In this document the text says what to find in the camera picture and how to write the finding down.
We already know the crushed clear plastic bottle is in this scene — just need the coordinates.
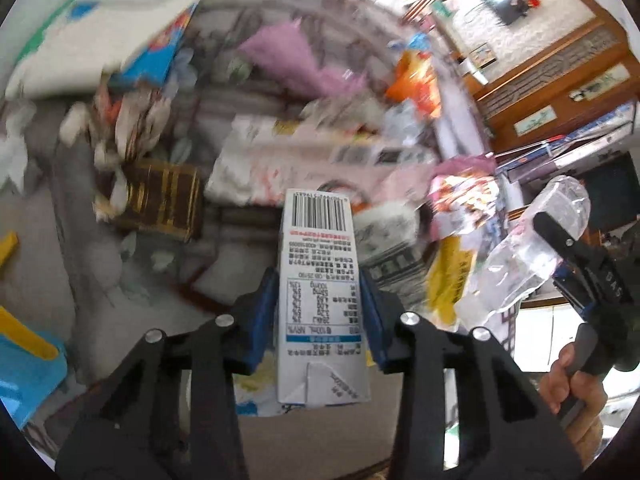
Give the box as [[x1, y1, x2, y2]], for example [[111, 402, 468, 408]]
[[454, 176, 591, 330]]

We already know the pink pastry snack bag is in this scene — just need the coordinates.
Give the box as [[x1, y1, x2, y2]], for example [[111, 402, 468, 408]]
[[427, 154, 500, 240]]

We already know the white milk carton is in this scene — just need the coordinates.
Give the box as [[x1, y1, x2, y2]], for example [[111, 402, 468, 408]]
[[276, 190, 370, 408]]

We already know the person's right hand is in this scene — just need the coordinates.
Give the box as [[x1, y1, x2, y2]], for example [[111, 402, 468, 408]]
[[538, 341, 609, 466]]

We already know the yellow snack wrapper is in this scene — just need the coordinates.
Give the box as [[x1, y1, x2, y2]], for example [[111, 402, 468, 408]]
[[426, 236, 477, 328]]

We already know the grey patterned floor rug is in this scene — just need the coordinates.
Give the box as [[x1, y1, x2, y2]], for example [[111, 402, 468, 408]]
[[22, 0, 497, 441]]

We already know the brown gold striped box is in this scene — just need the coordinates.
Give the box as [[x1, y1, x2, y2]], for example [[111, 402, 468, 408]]
[[92, 158, 204, 243]]

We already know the orange snack bag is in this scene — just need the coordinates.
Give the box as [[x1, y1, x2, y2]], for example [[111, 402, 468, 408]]
[[385, 49, 442, 118]]

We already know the pink plastic bag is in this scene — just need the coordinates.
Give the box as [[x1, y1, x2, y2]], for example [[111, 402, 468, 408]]
[[238, 20, 368, 100]]

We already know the white paper bag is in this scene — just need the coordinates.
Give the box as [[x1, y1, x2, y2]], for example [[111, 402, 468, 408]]
[[4, 0, 200, 100]]

